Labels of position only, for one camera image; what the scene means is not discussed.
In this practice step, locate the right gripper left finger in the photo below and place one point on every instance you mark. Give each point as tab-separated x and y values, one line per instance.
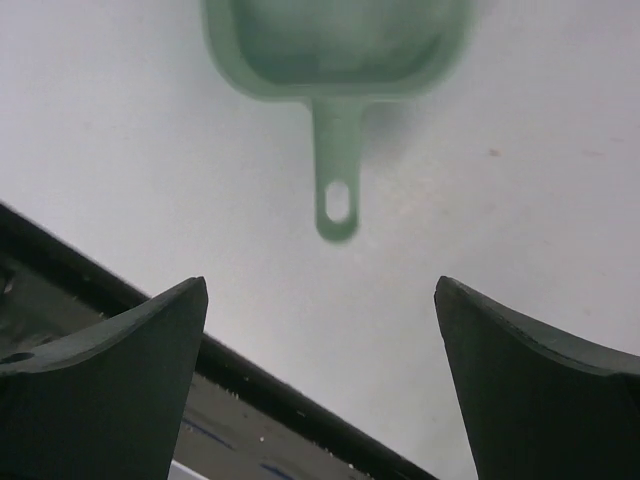
105	402

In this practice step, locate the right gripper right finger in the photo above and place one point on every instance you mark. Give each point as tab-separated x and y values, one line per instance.
537	402

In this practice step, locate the green dustpan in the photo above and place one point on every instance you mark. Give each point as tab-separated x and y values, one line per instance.
337	58

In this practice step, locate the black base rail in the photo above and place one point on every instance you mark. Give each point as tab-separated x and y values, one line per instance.
239	422

